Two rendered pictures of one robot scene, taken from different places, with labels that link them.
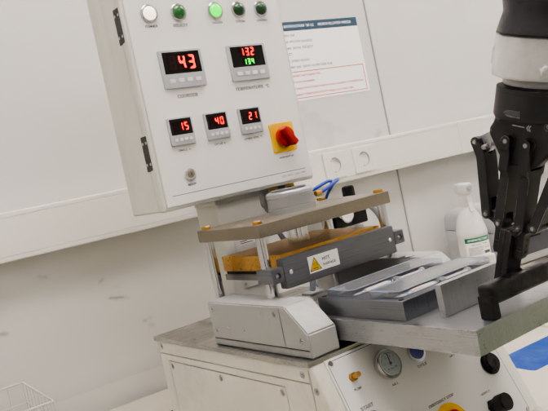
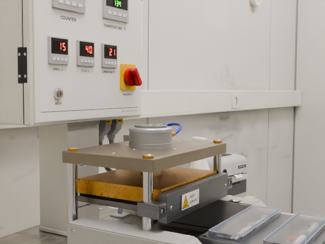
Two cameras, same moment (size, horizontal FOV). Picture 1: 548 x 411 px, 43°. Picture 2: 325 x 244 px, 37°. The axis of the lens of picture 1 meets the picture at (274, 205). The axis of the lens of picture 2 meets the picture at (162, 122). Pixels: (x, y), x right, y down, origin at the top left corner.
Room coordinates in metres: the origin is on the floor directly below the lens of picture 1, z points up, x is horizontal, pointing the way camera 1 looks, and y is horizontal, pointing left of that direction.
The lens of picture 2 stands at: (0.35, 0.30, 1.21)
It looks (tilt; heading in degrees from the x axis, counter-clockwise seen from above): 4 degrees down; 337
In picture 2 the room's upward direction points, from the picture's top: straight up
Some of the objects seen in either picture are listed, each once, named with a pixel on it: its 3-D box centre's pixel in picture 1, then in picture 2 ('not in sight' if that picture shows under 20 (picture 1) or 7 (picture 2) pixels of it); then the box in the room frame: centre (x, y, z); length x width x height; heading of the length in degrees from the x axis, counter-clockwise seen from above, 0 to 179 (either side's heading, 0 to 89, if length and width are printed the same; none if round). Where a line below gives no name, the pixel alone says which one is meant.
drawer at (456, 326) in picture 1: (438, 297); not in sight; (0.93, -0.19, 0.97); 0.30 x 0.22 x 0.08; 35
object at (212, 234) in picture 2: (387, 280); (247, 225); (1.00, -0.14, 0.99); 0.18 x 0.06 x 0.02; 125
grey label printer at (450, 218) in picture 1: (499, 231); (210, 175); (1.97, -0.61, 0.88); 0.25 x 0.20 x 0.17; 26
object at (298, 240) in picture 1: (302, 235); (153, 169); (1.16, -0.04, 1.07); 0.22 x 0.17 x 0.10; 125
